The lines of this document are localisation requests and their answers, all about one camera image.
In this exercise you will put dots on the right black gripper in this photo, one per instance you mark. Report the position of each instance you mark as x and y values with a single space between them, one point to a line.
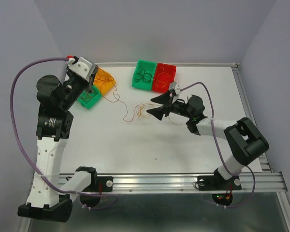
165 99

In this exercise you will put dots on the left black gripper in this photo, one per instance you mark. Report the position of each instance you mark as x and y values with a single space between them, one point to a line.
88 85

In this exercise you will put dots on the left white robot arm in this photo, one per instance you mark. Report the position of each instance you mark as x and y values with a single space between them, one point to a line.
46 201

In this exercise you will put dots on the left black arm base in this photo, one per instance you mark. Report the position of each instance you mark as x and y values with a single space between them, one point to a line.
103 185

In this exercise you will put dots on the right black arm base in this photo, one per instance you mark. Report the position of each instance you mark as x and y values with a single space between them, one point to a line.
215 183

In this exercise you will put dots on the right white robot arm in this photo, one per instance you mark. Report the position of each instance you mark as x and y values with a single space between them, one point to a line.
244 139

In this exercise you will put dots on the left green plastic bin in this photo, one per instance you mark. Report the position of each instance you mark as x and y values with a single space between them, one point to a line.
89 99

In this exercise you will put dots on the green plastic bin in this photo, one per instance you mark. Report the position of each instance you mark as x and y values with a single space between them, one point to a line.
89 99
144 74

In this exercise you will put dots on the red plastic bin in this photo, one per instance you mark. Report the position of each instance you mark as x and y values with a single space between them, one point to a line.
164 75

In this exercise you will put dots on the right green plastic bin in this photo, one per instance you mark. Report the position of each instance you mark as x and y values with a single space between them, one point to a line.
144 74

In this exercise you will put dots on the orange plastic bin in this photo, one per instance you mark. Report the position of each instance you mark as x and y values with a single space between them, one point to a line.
103 81

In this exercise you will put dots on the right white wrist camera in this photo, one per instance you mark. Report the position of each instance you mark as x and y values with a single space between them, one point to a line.
174 89

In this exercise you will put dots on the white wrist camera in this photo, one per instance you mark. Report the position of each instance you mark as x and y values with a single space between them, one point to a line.
174 89
82 67

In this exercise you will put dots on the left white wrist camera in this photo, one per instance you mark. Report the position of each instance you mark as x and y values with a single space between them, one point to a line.
82 67

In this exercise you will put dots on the aluminium front rail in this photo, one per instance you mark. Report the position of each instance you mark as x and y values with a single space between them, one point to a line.
164 183

